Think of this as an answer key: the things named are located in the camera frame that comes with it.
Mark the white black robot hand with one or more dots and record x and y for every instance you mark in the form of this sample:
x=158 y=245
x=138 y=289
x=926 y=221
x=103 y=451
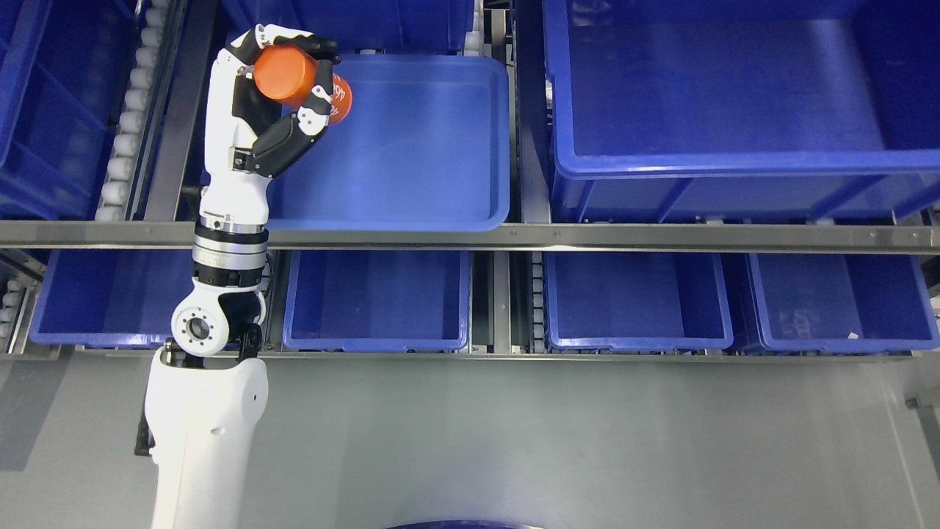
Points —
x=249 y=138

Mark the orange cylindrical capacitor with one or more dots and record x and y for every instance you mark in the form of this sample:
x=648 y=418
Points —
x=286 y=74

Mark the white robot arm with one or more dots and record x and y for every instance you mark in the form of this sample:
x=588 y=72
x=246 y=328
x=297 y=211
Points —
x=208 y=388

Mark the white roller conveyor track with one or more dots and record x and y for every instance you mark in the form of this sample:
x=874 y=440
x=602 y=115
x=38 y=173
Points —
x=122 y=194

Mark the blue bin top centre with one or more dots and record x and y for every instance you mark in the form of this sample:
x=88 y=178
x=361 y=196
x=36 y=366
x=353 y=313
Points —
x=397 y=27

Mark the blue shallow tray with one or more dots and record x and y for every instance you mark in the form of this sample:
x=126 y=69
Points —
x=424 y=148

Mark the blue bin far left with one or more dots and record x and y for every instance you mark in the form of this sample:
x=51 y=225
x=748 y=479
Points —
x=63 y=65

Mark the large blue bin right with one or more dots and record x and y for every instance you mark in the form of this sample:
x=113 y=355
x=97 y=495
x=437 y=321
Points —
x=774 y=111

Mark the metal shelf front rail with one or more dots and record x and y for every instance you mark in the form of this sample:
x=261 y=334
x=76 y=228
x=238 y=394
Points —
x=695 y=238

